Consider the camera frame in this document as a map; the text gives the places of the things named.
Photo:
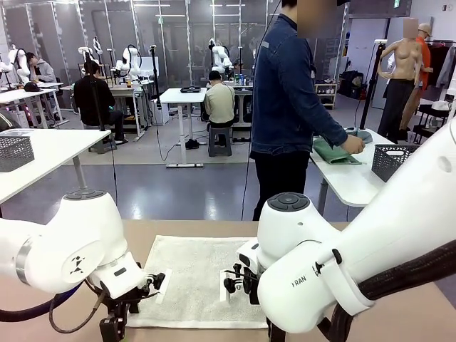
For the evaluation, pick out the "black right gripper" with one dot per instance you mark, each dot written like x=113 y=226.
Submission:
x=276 y=333

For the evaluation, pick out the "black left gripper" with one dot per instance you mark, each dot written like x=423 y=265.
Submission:
x=114 y=327

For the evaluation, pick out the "white terry towel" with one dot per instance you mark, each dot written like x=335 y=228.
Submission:
x=199 y=263

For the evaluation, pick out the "green towel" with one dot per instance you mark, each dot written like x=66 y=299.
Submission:
x=327 y=151

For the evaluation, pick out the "grey plastic lattice basket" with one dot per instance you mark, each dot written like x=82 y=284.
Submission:
x=386 y=162
x=16 y=153

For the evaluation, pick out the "person's right forearm denim sleeve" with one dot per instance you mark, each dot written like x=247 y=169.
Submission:
x=333 y=130

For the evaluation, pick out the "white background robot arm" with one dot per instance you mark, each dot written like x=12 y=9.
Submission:
x=132 y=62
x=85 y=50
x=22 y=64
x=219 y=53

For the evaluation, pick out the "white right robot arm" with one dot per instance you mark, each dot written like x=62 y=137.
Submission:
x=356 y=249

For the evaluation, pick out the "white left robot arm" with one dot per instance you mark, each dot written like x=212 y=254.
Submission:
x=71 y=231

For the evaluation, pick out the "person's right hand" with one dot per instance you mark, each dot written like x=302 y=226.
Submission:
x=355 y=144

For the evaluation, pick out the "white side table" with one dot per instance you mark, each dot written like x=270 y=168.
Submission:
x=53 y=149
x=349 y=181

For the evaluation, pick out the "black sneaker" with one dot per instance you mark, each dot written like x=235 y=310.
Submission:
x=192 y=144

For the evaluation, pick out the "grey plastic stool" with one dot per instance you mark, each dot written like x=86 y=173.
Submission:
x=219 y=140

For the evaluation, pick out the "person in denim jacket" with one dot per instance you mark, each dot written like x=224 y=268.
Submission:
x=281 y=107

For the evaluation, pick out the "seated person in black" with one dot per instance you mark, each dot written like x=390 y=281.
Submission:
x=90 y=99

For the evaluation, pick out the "white robot workbench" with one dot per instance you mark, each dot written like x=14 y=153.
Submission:
x=124 y=92

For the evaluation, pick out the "seated person in beige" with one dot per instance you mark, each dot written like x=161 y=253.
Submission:
x=219 y=103

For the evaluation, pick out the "white standing desk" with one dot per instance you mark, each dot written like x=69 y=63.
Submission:
x=183 y=96

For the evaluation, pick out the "wooden shoe rack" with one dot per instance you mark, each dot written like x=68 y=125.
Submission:
x=326 y=96

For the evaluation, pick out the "white office desk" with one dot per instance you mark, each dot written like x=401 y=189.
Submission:
x=21 y=95

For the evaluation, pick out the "black flat device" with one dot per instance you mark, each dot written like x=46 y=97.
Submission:
x=192 y=89

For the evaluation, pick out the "black shelf cart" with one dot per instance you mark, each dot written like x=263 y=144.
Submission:
x=425 y=131

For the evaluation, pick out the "black pole stand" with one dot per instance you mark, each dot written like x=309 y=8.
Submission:
x=155 y=78

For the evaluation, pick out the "black cap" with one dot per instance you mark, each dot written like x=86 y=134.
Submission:
x=32 y=86

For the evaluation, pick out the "black bags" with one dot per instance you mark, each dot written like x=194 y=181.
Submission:
x=351 y=83

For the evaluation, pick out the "seated person in grey hoodie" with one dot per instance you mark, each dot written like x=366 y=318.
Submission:
x=44 y=73

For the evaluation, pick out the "black tripod with white box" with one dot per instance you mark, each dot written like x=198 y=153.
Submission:
x=370 y=85

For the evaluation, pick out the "white hat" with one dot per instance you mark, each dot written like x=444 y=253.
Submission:
x=441 y=105

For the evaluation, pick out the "bare mannequin with black trousers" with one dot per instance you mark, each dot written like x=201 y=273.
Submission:
x=400 y=60

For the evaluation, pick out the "mannequin with orange shirt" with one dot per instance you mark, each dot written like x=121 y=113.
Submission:
x=424 y=53

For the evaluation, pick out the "rack with dark garments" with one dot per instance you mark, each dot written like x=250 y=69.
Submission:
x=440 y=60

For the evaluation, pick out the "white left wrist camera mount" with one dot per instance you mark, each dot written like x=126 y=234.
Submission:
x=164 y=285

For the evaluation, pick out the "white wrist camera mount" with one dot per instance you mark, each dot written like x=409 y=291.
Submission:
x=164 y=285
x=225 y=285

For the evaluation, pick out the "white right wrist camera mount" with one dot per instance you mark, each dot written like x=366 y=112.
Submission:
x=225 y=285

